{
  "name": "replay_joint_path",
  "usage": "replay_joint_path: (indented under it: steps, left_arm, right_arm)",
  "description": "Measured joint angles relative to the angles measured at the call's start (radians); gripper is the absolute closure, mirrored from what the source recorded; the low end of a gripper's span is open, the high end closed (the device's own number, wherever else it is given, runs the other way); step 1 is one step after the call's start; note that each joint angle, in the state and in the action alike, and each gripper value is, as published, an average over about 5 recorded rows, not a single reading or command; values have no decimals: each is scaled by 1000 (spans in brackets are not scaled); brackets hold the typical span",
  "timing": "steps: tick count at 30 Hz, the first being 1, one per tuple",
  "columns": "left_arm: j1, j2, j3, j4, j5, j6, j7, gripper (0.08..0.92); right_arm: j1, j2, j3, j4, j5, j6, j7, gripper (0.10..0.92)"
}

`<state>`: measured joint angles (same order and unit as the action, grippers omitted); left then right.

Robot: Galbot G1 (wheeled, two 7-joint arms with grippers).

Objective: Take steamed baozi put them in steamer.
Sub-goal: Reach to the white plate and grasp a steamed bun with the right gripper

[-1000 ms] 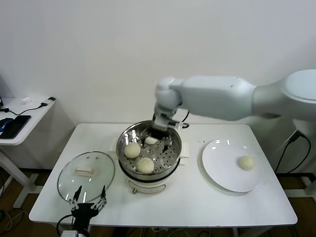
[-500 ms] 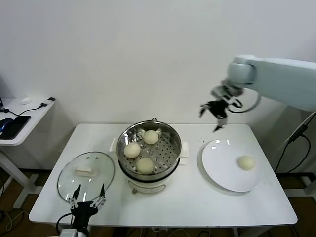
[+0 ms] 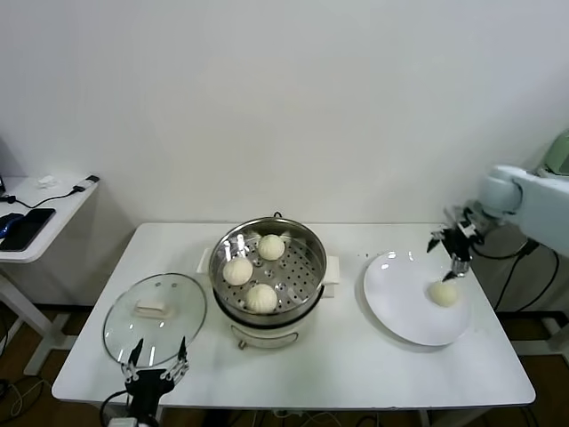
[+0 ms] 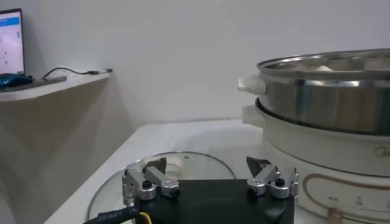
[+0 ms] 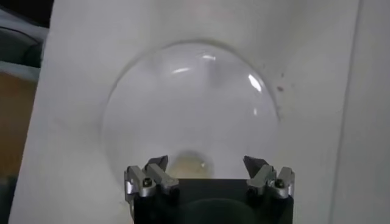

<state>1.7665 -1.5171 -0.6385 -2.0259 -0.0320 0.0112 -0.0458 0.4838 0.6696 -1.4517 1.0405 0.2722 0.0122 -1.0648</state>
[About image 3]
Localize white round plate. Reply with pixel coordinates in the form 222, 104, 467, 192
363, 251, 472, 347

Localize black looping power cable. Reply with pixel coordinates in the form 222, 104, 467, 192
493, 246, 560, 312

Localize black smartphone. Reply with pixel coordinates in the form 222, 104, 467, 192
0, 207, 58, 252

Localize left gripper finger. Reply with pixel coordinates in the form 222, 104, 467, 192
120, 337, 144, 380
160, 335, 189, 380

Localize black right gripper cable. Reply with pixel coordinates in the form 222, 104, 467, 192
469, 239, 530, 261

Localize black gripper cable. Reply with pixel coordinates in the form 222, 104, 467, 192
469, 239, 530, 261
100, 390, 131, 427

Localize white side table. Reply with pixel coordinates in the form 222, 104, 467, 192
545, 310, 569, 352

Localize glass lid with cream handle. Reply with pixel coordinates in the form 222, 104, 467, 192
102, 272, 209, 368

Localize white side desk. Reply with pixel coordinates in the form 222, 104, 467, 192
0, 175, 102, 377

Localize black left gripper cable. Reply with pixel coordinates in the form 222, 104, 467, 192
100, 390, 131, 427

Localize blue computer mouse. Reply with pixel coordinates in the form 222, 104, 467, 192
0, 212, 26, 237

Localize white steamed baozi bun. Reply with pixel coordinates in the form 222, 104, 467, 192
428, 280, 459, 308
258, 234, 285, 262
222, 259, 254, 286
244, 284, 279, 315

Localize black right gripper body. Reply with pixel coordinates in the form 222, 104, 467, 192
439, 225, 485, 262

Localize black desk cable with adapter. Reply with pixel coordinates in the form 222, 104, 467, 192
0, 175, 101, 210

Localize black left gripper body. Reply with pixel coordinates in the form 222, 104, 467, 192
123, 367, 173, 415

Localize stainless steel steamer basket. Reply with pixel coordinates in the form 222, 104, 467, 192
208, 216, 328, 316

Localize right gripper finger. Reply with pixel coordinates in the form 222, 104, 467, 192
425, 228, 449, 254
440, 257, 471, 286

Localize mint green appliance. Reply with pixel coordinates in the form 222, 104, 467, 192
537, 131, 569, 177

